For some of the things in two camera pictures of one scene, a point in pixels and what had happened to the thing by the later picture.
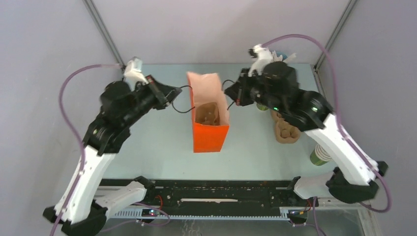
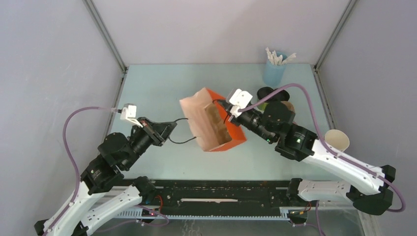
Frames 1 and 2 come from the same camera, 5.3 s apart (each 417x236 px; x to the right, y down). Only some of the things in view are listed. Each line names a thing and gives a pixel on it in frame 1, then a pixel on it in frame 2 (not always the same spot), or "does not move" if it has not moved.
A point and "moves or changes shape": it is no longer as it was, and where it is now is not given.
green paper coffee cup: [262, 107] does not move
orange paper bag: [210, 111] moves or changes shape
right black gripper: [238, 91] -> [235, 119]
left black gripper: [165, 94] -> [160, 132]
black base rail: [262, 199] does not move
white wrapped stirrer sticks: [280, 58] does not move
